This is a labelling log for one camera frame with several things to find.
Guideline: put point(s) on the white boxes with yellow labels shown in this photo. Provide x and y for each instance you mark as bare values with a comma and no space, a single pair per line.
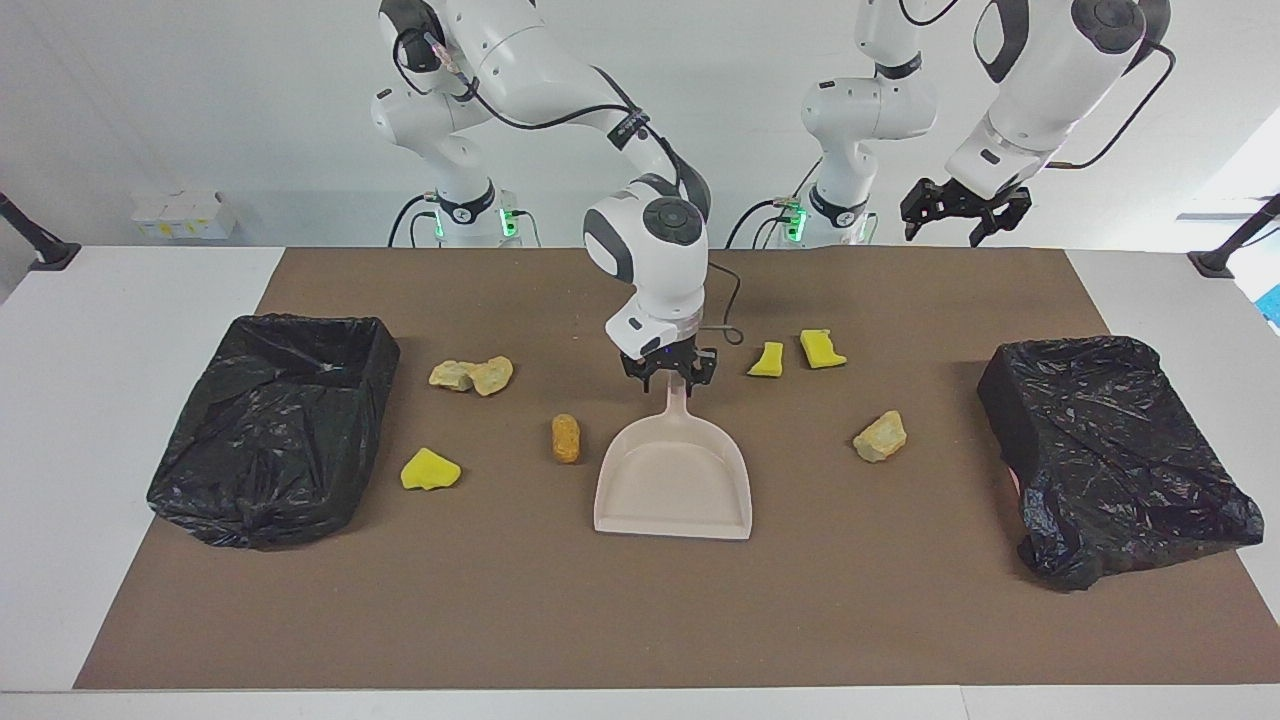
183,215

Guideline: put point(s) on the beige plastic dustpan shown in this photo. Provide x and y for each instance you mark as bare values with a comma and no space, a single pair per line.
672,480

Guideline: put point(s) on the blue plastic object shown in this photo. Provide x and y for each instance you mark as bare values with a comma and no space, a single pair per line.
1273,305

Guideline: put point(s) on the large beige sponge chunk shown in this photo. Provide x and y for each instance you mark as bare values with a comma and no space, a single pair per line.
880,437

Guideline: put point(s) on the yellow wedge sponge piece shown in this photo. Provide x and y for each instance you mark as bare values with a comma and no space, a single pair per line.
767,362

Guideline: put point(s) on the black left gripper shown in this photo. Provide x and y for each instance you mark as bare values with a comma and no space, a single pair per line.
960,203

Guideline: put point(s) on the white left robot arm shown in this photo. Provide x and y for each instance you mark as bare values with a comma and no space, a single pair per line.
1040,90

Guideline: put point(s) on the orange-brown oval sponge piece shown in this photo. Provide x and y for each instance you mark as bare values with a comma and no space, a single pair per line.
566,440

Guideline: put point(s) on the black camera stand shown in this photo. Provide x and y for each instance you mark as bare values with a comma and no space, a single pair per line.
50,255
1215,262

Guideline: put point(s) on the bag-covered bin with pink rim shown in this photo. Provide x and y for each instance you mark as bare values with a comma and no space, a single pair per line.
1110,460

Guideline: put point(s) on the yellow rounded sponge piece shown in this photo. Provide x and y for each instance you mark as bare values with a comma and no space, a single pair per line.
430,470

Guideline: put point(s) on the open bin with black bag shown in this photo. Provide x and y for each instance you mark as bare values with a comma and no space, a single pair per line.
270,440

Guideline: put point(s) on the yellow notched sponge piece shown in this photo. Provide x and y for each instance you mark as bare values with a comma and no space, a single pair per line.
820,350

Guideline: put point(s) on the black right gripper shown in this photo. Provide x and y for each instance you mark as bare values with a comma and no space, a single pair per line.
670,358

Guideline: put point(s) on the brown table mat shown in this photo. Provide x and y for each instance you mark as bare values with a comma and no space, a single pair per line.
850,600

